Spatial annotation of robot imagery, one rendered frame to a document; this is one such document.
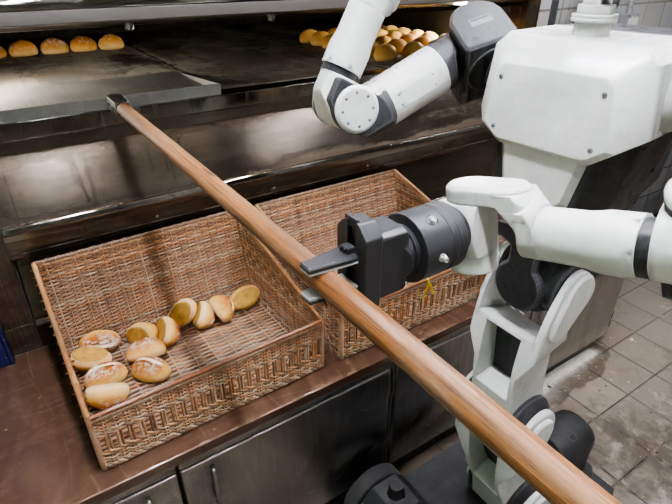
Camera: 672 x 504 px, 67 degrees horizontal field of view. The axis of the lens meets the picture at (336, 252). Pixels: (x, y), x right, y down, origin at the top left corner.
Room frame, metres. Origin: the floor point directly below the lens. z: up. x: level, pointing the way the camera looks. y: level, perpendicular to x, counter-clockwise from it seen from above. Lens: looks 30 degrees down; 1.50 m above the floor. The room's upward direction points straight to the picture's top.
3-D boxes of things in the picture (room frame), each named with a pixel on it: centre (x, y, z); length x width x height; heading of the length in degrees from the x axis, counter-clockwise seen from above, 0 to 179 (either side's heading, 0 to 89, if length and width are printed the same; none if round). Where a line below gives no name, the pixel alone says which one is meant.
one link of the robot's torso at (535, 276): (0.87, -0.45, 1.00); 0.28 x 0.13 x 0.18; 124
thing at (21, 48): (2.03, 1.17, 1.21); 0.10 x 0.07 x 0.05; 126
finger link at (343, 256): (0.48, 0.01, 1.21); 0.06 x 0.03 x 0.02; 124
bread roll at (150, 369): (0.95, 0.46, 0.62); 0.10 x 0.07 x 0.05; 78
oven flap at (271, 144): (1.57, 0.05, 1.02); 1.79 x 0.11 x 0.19; 123
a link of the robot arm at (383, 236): (0.53, -0.07, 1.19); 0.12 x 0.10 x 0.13; 124
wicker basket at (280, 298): (1.03, 0.39, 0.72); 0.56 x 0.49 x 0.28; 125
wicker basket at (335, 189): (1.36, -0.11, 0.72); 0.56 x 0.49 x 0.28; 124
